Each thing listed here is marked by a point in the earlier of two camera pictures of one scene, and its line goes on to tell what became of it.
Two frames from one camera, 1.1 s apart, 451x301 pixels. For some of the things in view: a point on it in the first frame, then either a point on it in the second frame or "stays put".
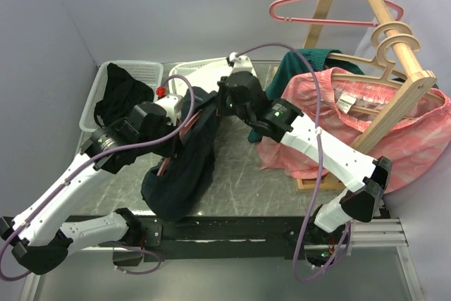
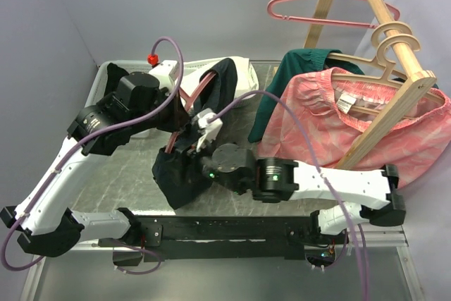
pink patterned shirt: [406, 123] stays put
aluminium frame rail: [364, 233] stays put
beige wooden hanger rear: [375, 60] stays put
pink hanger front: [182, 125] → [189, 103]
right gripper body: [227, 106] → [208, 169]
